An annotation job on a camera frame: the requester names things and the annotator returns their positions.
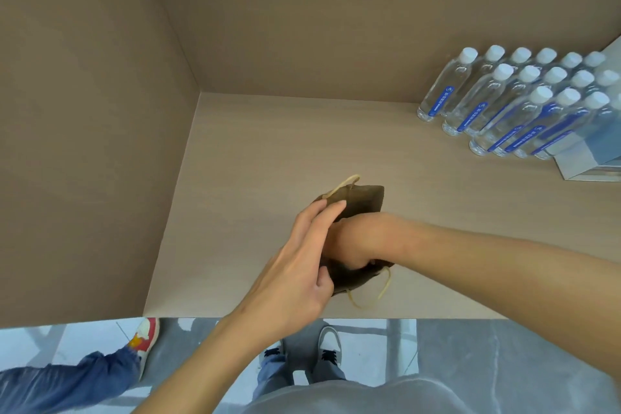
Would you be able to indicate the person's right shoe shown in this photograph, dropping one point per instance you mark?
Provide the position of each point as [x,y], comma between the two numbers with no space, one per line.
[330,343]

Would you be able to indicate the grey shirt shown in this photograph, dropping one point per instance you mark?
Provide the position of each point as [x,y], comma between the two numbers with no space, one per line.
[354,399]

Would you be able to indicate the white and blue box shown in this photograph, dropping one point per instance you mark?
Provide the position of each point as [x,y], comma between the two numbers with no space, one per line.
[589,156]

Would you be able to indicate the person's leg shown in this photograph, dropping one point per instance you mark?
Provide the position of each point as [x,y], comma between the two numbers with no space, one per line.
[63,382]
[271,377]
[327,372]

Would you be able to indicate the person's shoe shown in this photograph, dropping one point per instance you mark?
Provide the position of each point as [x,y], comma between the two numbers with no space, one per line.
[330,343]
[271,353]
[145,338]

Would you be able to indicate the brown paper bag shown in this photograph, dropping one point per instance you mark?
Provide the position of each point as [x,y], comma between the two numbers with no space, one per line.
[364,198]

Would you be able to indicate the person's right fingers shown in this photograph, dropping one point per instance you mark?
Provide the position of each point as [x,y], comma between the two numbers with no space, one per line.
[365,264]

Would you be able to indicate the person's right forearm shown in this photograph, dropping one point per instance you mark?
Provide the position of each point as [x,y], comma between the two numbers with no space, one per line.
[509,278]

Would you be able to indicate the person's left thumb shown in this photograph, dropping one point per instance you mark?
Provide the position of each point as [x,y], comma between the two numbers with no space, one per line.
[326,285]

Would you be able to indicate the person's right leg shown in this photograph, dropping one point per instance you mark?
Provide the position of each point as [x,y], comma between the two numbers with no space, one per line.
[327,372]

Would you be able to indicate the group of clear water bottles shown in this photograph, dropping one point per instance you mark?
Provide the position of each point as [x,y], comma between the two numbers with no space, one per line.
[514,108]

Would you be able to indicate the person's left shoe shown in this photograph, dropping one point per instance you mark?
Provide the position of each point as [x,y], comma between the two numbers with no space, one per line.
[271,353]

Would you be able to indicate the person's left forearm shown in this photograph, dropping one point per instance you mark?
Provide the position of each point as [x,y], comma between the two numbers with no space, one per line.
[203,365]

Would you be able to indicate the person's left leg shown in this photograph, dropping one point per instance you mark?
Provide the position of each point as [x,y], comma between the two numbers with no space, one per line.
[271,377]

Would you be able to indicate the person's left hand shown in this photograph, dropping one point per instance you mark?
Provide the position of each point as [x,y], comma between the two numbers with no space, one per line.
[286,282]

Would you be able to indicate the person's left middle finger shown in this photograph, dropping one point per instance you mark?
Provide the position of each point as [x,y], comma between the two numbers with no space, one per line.
[306,224]

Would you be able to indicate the person's right hand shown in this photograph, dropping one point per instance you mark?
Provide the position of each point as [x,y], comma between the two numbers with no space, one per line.
[364,239]

